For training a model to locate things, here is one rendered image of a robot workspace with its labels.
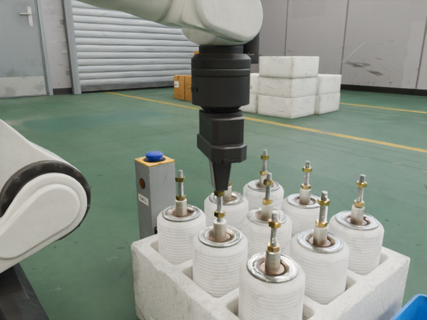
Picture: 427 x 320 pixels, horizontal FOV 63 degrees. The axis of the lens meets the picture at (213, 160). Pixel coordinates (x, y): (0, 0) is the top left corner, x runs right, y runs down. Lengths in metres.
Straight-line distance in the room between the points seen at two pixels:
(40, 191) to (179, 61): 5.98
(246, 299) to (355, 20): 5.93
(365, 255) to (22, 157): 0.60
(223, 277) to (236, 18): 0.39
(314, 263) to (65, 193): 0.41
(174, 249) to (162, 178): 0.20
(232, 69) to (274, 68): 2.82
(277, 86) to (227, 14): 2.84
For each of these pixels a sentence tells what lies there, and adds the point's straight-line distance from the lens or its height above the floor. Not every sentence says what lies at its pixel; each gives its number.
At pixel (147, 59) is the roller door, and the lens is 6.15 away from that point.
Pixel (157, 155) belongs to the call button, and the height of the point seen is 0.33.
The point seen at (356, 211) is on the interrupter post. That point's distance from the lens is 0.70.
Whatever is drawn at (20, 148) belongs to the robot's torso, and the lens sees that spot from 0.62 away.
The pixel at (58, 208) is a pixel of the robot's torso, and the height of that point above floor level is 0.32.
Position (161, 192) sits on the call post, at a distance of 0.82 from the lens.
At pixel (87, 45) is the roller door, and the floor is 0.69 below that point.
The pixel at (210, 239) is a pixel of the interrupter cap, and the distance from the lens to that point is 0.60.
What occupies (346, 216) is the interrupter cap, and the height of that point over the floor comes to 0.25.
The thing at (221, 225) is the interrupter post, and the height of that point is 0.28.
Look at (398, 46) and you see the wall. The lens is 5.96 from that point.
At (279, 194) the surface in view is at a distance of 0.82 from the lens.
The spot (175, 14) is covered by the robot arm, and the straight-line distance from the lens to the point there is 0.46.
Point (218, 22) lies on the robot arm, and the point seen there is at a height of 0.59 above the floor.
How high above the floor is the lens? 0.55
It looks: 17 degrees down
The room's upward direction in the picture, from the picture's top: straight up
